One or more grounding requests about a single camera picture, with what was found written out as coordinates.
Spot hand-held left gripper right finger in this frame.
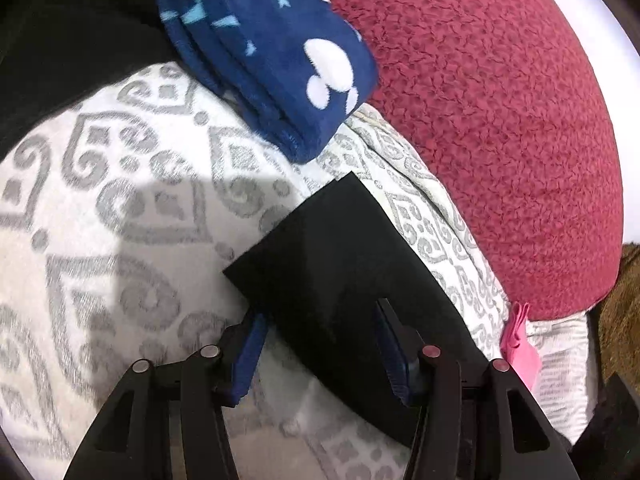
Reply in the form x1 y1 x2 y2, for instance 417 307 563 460
375 297 581 480

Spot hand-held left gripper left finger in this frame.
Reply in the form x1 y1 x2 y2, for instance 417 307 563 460
64 310 271 480

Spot black pants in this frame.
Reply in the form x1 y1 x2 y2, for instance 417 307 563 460
222 171 496 448

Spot pink cloth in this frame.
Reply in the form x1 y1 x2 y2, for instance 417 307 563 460
501 301 543 401

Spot white ribbed blanket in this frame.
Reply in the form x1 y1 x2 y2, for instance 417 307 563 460
527 312 598 443

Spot white grey patterned blanket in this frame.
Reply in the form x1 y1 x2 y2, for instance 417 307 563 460
0 61 516 480

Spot brown leopard print fabric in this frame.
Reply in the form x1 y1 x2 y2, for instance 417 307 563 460
597 242 640 386

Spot red textured headboard cushion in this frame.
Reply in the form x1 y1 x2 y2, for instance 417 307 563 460
325 0 625 322

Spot blue star printed fleece cloth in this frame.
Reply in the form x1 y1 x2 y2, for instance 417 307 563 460
149 0 379 164

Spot dark cloth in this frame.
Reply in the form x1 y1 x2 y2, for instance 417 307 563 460
0 0 186 146

